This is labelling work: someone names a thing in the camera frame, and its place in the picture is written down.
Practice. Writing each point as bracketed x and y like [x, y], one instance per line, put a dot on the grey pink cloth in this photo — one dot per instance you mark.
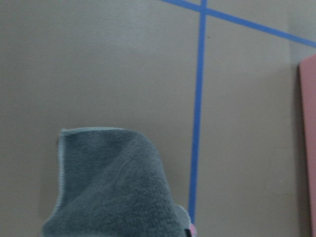
[112, 184]

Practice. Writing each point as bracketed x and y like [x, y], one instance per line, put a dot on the pink plastic bin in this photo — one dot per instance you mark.
[307, 69]

